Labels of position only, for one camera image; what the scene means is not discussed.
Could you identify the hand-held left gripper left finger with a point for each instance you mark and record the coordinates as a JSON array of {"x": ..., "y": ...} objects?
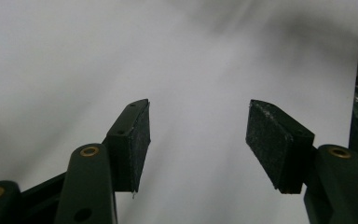
[{"x": 127, "y": 146}]

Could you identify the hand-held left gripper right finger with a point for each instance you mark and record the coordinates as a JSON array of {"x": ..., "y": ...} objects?
[{"x": 276, "y": 146}]

